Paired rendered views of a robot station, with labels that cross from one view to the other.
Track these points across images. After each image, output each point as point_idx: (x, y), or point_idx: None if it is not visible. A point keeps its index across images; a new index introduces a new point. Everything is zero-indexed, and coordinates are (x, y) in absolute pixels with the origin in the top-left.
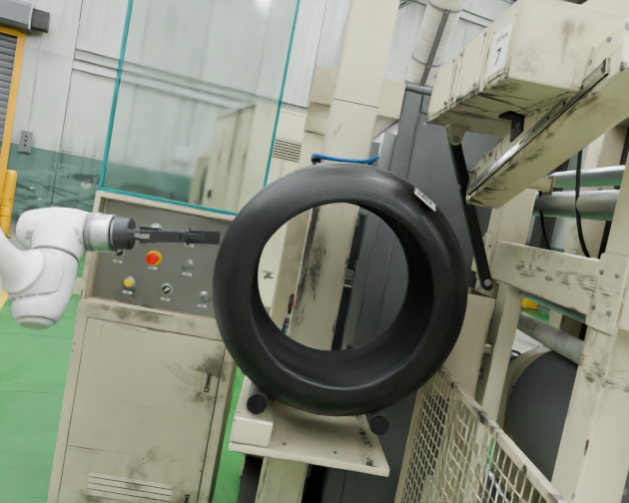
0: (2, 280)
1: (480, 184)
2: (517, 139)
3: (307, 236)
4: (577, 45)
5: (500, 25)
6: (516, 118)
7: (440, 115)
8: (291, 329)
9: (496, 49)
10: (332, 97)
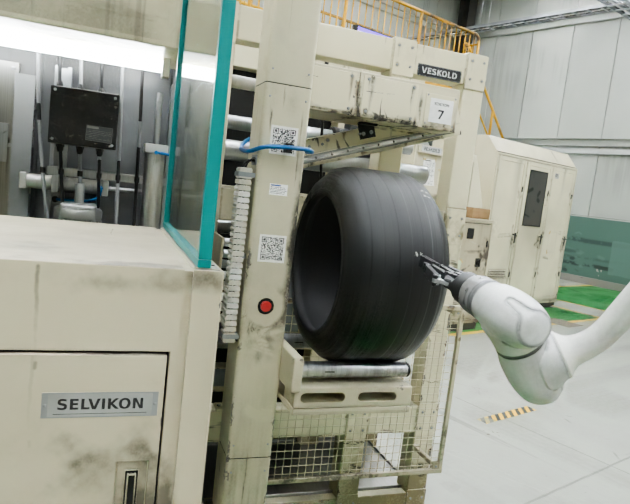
0: (574, 371)
1: (319, 160)
2: (369, 139)
3: (287, 232)
4: None
5: (436, 94)
6: (365, 125)
7: (332, 112)
8: (284, 328)
9: (437, 108)
10: (292, 80)
